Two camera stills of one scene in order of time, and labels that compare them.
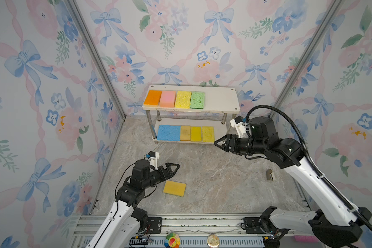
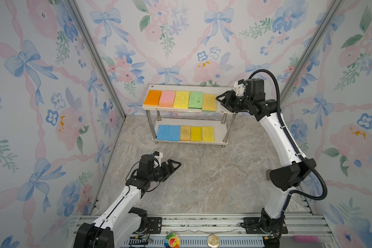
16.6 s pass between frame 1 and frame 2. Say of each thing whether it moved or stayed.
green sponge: stayed
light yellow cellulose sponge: stayed
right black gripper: moved
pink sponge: stayed
